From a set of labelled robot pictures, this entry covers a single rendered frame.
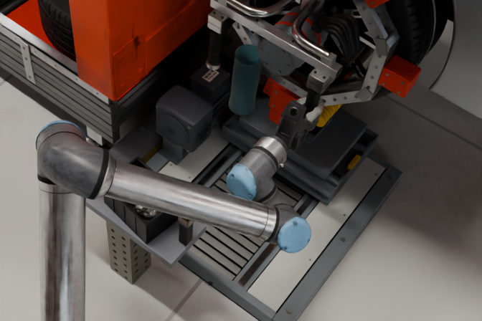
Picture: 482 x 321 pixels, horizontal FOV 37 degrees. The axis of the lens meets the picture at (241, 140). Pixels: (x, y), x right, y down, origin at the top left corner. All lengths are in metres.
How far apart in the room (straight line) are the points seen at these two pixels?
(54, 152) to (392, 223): 1.60
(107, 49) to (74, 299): 0.77
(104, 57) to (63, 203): 0.65
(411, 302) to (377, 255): 0.21
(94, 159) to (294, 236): 0.52
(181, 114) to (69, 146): 0.94
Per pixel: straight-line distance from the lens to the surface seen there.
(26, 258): 2.70
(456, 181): 3.07
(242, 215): 1.71
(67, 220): 1.77
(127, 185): 1.62
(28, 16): 3.06
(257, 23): 2.00
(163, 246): 2.16
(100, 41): 2.21
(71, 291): 1.85
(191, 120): 2.49
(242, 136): 2.76
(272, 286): 2.55
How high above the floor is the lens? 2.35
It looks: 53 degrees down
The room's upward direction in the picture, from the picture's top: 9 degrees clockwise
